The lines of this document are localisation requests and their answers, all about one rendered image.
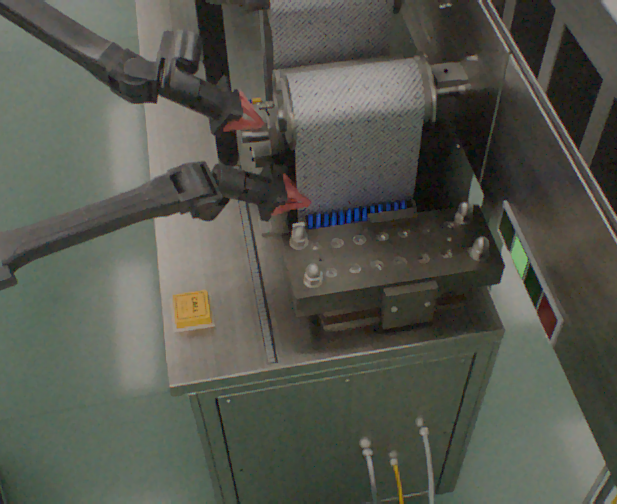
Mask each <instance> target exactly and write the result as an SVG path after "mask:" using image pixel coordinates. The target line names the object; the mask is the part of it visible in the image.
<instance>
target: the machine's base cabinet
mask: <svg viewBox="0 0 617 504"><path fill-rule="evenodd" d="M501 343H502V340H500V341H494V342H488V343H482V344H476V345H470V346H465V347H459V348H453V349H447V350H441V351H435V352H430V353H424V354H418V355H412V356H406V357H401V358H395V359H389V360H383V361H377V362H371V363H366V364H360V365H354V366H348V367H342V368H336V369H331V370H325V371H319V372H313V373H307V374H301V375H296V376H290V377H284V378H278V379H272V380H267V381H261V382H255V383H249V384H243V385H237V386H232V387H226V388H220V389H214V390H208V391H202V392H197V393H191V394H188V397H189V400H190V404H191V408H192V412H193V415H194V419H195V423H196V426H197V430H198V434H199V438H200V441H201V445H202V449H203V452H204V456H205V460H206V463H207V467H208V471H209V475H210V478H211V482H212V486H213V489H214V493H215V497H216V501H217V504H372V496H371V489H370V482H369V476H368V471H367V465H366V460H365V459H363V457H362V453H361V452H362V451H363V450H365V449H373V451H374V455H375V456H374V457H373V458H372V459H373V464H374V469H375V475H376V481H377V487H378V495H379V503H380V504H392V503H397V502H400V500H399V493H398V487H397V482H396V477H395V472H394V468H392V467H391V465H390V461H391V460H392V459H398V461H399V466H398V467H397V468H398V473H399V478H400V483H401V489H402V495H403V501H407V500H412V499H418V498H423V497H428V496H429V478H428V467H427V459H426V452H425V446H424V441H423V438H422V437H420V435H419V430H420V429H421V428H428V430H429V433H430V434H429V436H427V438H428V442H429V447H430V454H431V461H432V470H433V486H434V495H439V494H444V493H450V492H454V489H455V486H456V483H457V480H458V477H459V473H460V470H461V467H462V464H463V461H464V458H465V455H466V452H467V449H468V445H469V442H470V439H471V436H472V433H473V430H474V427H475V424H476V421H477V417H478V414H479V411H480V408H481V405H482V402H483V399H484V396H485V393H486V390H487V386H488V383H489V380H490V377H491V374H492V371H493V368H494V365H495V362H496V358H497V355H498V352H499V349H500V346H501Z"/></svg>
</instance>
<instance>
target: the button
mask: <svg viewBox="0 0 617 504"><path fill-rule="evenodd" d="M172 299H173V309H174V319H175V325H176V328H177V329H181V328H187V327H193V326H199V325H205V324H211V322H212V321H211V314H210V306H209V299H208V293H207V290H201V291H195V292H188V293H182V294H176V295H173V296H172Z"/></svg>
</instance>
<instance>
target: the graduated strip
mask: <svg viewBox="0 0 617 504"><path fill-rule="evenodd" d="M238 203H239V208H240V214H241V220H242V225H243V231H244V236H245V242H246V247H247V253H248V258H249V264H250V269H251V275H252V281H253V286H254V292H255V297H256V303H257V308H258V314H259V319H260V325H261V331H262V336H263V342H264V347H265V353H266V358H267V364H272V363H277V362H279V360H278V354H277V349H276V344H275V339H274V334H273V328H272V323H271V318H270V313H269V307H268V302H267V297H266V292H265V286H264V281H263V276H262V271H261V266H260V260H259V255H258V250H257V245H256V239H255V234H254V229H253V224H252V218H251V213H250V208H249V203H247V202H243V201H239V200H238Z"/></svg>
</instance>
